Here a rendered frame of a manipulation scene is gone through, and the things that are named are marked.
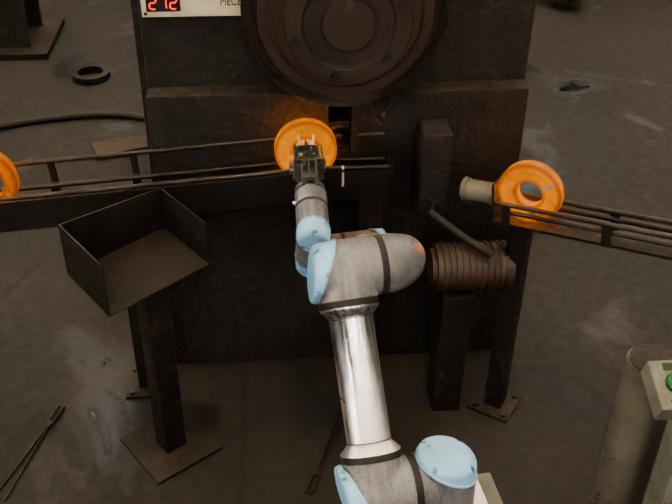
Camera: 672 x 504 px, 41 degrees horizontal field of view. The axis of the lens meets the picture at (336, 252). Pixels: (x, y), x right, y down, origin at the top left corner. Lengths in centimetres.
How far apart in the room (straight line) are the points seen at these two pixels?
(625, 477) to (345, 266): 92
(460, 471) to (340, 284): 41
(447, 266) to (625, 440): 58
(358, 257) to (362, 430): 32
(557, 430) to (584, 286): 70
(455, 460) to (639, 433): 56
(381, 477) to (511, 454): 88
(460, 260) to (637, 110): 228
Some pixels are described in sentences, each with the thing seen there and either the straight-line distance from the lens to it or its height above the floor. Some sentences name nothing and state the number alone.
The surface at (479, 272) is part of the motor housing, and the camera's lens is 231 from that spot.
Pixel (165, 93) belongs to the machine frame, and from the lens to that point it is 230.
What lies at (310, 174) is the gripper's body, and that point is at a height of 79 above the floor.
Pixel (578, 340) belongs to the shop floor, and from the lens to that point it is 293.
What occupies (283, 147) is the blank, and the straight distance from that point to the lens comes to 226.
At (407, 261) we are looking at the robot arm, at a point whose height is 84.
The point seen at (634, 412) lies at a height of 41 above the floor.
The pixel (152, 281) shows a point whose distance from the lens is 209.
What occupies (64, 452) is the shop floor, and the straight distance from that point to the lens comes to 258.
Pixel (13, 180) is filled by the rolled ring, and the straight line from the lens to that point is 237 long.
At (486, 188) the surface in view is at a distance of 226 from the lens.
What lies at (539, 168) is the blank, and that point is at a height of 78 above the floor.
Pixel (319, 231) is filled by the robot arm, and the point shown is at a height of 73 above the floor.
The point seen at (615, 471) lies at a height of 21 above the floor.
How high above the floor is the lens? 183
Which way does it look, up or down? 35 degrees down
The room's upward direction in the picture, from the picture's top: 1 degrees clockwise
